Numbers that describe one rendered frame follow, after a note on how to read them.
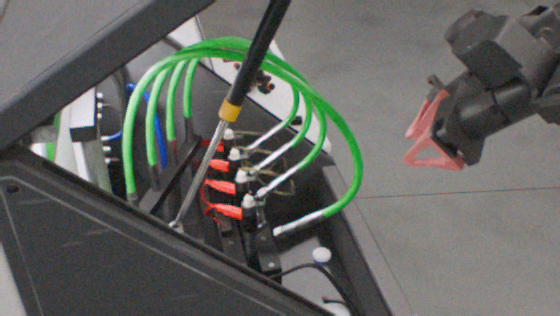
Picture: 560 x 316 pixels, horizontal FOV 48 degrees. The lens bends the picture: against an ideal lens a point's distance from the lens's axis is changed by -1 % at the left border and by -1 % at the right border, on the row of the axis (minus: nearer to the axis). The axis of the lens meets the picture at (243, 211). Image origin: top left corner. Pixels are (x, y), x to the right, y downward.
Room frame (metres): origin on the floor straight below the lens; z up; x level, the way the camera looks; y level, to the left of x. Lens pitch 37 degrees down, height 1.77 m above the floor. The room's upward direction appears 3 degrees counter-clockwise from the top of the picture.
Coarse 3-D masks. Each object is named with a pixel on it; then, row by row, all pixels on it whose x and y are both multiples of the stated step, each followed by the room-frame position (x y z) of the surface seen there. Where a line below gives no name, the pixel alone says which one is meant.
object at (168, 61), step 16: (192, 48) 0.84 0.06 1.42; (208, 48) 0.83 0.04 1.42; (224, 48) 0.83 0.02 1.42; (160, 64) 0.85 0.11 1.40; (272, 64) 0.81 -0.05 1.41; (144, 80) 0.86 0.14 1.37; (288, 80) 0.80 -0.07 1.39; (320, 96) 0.79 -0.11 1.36; (128, 112) 0.86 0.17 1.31; (336, 112) 0.79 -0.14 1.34; (128, 128) 0.87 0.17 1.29; (128, 144) 0.87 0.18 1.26; (352, 144) 0.77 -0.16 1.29; (128, 160) 0.87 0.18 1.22; (128, 176) 0.87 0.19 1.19; (128, 192) 0.87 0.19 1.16; (352, 192) 0.77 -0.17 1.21; (336, 208) 0.78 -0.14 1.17
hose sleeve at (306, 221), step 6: (318, 210) 0.80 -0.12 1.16; (306, 216) 0.80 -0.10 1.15; (312, 216) 0.79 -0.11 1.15; (318, 216) 0.79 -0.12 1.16; (324, 216) 0.78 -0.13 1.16; (294, 222) 0.80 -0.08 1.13; (300, 222) 0.79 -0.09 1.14; (306, 222) 0.79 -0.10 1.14; (312, 222) 0.79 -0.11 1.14; (282, 228) 0.80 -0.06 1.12; (288, 228) 0.80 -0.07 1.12; (294, 228) 0.79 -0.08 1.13; (300, 228) 0.79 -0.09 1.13; (288, 234) 0.80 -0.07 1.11
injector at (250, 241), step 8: (248, 208) 0.89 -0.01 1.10; (256, 208) 0.90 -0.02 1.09; (248, 216) 0.89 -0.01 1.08; (256, 216) 0.90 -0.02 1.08; (248, 224) 0.89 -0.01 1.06; (256, 224) 0.90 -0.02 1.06; (264, 224) 0.90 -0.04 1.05; (248, 232) 0.89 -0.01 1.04; (256, 232) 0.90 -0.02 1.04; (248, 240) 0.90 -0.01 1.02; (248, 248) 0.90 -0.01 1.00; (248, 256) 0.90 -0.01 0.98; (248, 264) 0.90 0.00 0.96
